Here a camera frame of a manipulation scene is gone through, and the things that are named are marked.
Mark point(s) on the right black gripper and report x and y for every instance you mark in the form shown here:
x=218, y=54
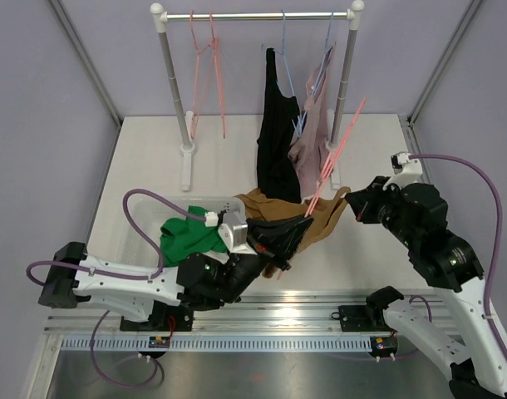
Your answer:
x=363, y=201

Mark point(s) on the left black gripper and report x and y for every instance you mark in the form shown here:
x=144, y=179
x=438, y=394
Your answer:
x=276, y=238

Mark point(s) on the brown tank top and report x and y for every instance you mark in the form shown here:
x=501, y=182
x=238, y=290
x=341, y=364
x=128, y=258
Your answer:
x=325, y=215

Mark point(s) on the green tank top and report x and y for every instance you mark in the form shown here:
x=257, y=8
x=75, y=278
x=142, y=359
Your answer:
x=181, y=237

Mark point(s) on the pink wire hanger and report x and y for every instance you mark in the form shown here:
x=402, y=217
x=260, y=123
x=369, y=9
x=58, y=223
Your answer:
x=199, y=94

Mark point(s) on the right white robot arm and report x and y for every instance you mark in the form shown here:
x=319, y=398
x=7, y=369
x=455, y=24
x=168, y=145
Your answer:
x=415, y=215

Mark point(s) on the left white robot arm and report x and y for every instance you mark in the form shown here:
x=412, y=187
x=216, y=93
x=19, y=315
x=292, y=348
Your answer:
x=198, y=283

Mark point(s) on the black tank top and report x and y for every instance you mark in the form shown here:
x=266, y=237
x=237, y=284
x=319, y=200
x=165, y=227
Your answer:
x=276, y=176

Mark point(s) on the pink tank top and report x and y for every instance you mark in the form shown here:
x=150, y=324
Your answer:
x=312, y=113

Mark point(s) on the blue hanger under black top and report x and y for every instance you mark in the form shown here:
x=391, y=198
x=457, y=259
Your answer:
x=288, y=75

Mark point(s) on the blue hanger under pink top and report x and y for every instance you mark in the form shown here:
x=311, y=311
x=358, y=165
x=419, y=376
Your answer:
x=319, y=80

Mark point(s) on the white metal clothes rack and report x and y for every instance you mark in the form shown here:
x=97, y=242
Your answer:
x=161, y=19

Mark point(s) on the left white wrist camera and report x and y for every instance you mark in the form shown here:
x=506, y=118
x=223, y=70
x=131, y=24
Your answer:
x=232, y=229

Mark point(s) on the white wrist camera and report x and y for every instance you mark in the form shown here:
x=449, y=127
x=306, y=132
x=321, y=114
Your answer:
x=232, y=229
x=406, y=171

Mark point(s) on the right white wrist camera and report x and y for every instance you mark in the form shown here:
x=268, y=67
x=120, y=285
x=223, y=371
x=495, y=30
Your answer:
x=406, y=171

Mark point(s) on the aluminium mounting rail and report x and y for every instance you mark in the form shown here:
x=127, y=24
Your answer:
x=282, y=313

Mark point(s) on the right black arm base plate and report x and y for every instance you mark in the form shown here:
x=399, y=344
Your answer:
x=357, y=319

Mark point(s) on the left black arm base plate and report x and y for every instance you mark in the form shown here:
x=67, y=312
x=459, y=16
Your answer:
x=162, y=319

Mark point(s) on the white slotted cable duct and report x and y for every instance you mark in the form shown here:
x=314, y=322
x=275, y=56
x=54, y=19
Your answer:
x=187, y=343

